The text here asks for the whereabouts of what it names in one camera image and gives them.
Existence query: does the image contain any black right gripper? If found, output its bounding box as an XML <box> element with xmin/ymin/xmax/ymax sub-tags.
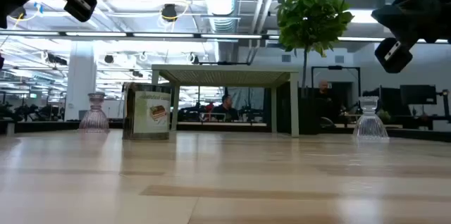
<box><xmin>371</xmin><ymin>0</ymin><xmax>451</xmax><ymax>75</ymax></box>

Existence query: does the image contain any clear glass candle holder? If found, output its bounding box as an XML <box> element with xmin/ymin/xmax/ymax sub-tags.
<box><xmin>352</xmin><ymin>96</ymin><xmax>390</xmax><ymax>143</ymax></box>

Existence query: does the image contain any pink glass candle holder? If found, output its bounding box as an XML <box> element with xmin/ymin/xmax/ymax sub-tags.
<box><xmin>78</xmin><ymin>92</ymin><xmax>111</xmax><ymax>134</ymax></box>

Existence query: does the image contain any tin candle can cream label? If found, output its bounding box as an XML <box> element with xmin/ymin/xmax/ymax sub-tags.
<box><xmin>122</xmin><ymin>82</ymin><xmax>173</xmax><ymax>141</ymax></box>

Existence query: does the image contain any dark background monitor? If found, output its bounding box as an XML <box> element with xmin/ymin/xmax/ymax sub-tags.
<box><xmin>400</xmin><ymin>85</ymin><xmax>438</xmax><ymax>106</ymax></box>

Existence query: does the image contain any standing person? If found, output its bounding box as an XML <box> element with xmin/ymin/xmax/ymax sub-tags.
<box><xmin>313</xmin><ymin>79</ymin><xmax>345</xmax><ymax>119</ymax></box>

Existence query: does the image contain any black ceiling lamp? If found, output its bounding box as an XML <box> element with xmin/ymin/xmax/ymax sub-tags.
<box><xmin>161</xmin><ymin>4</ymin><xmax>178</xmax><ymax>23</ymax></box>

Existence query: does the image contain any potted green plant black pot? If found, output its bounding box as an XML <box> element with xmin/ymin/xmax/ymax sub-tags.
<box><xmin>276</xmin><ymin>0</ymin><xmax>355</xmax><ymax>135</ymax></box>

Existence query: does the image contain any green perforated metal shelf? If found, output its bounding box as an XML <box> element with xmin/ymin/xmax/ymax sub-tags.
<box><xmin>151</xmin><ymin>63</ymin><xmax>301</xmax><ymax>138</ymax></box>

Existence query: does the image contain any seated person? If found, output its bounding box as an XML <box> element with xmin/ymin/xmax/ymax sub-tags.
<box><xmin>211</xmin><ymin>94</ymin><xmax>240</xmax><ymax>122</ymax></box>

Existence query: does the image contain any black background rig frame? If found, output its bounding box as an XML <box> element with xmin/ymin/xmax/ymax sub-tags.
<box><xmin>311</xmin><ymin>65</ymin><xmax>362</xmax><ymax>119</ymax></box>

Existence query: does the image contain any black aluminium table frame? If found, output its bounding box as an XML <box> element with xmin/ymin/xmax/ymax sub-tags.
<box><xmin>0</xmin><ymin>120</ymin><xmax>451</xmax><ymax>144</ymax></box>

